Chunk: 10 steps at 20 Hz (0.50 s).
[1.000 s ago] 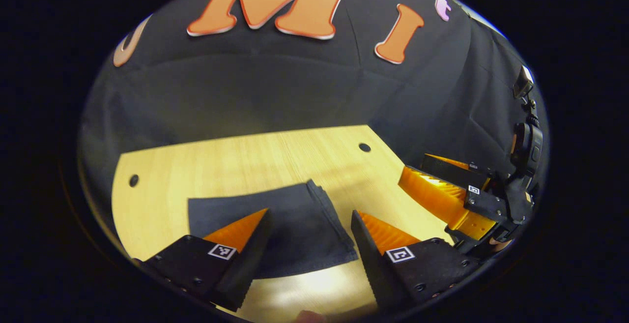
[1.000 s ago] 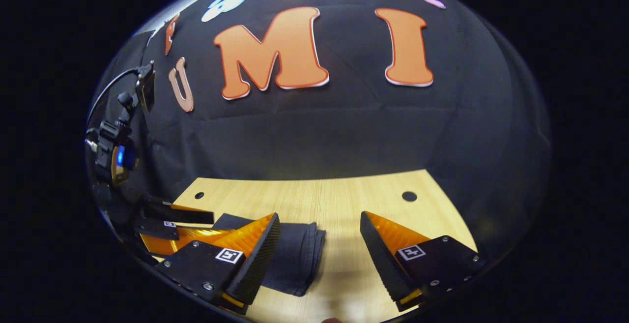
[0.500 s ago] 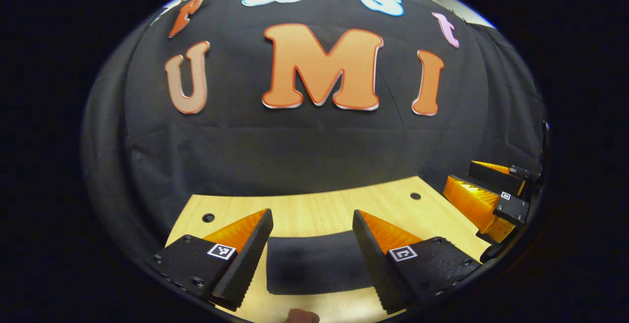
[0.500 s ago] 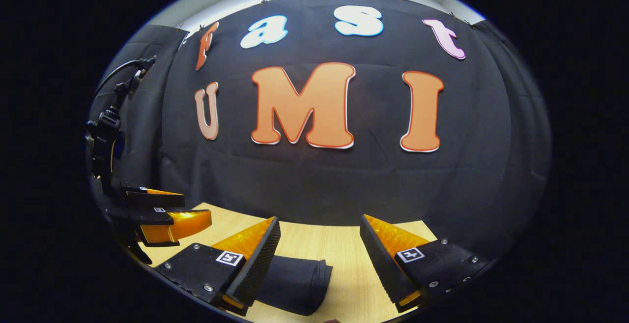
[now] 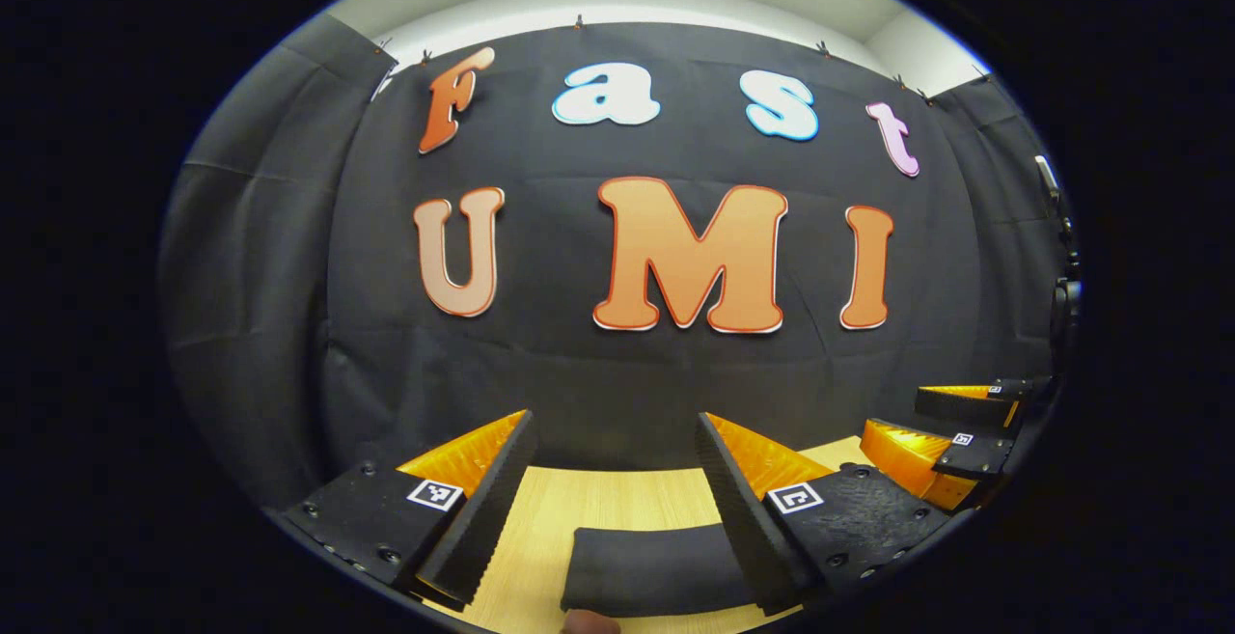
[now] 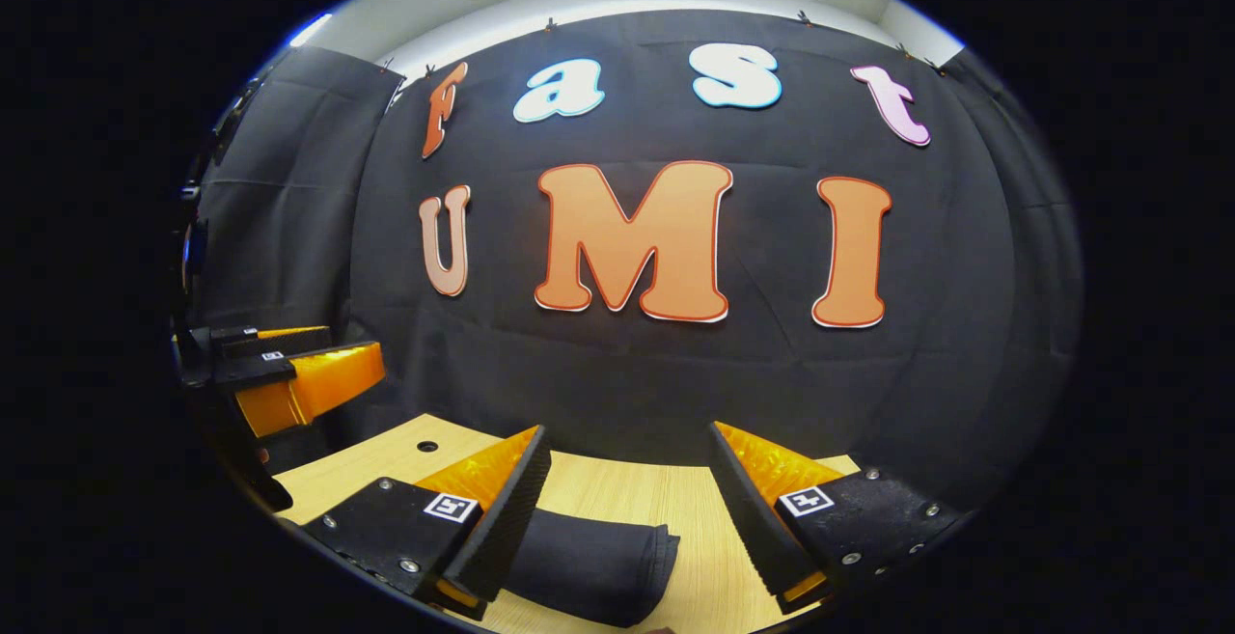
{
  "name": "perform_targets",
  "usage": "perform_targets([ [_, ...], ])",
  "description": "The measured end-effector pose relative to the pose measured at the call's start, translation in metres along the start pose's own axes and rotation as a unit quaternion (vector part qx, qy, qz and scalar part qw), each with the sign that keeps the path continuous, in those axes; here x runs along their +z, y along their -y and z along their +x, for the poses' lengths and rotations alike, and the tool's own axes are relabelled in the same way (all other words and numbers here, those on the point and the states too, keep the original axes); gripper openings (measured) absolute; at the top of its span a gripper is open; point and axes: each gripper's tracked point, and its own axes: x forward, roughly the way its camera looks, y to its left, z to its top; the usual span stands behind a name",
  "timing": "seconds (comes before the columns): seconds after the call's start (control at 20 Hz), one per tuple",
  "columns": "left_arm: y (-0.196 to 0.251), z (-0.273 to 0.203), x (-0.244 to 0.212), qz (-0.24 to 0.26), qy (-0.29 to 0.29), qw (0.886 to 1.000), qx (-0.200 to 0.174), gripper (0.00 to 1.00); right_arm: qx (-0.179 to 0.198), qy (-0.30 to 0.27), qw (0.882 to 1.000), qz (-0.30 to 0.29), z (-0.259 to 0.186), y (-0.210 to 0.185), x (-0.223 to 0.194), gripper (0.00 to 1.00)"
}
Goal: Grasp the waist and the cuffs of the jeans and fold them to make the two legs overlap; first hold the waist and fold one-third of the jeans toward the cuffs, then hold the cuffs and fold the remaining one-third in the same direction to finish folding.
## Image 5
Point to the row of small backdrop clips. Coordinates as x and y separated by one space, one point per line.
579 22

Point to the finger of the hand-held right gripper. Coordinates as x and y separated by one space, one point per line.
974 458
965 405

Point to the dark blue jeans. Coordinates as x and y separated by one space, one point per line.
656 566

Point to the black backdrop cloth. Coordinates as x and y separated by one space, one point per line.
579 364

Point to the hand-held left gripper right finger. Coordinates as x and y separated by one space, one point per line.
738 518

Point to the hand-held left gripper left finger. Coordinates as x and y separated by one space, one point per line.
492 509

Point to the dark metal stand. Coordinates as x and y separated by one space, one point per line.
1047 174

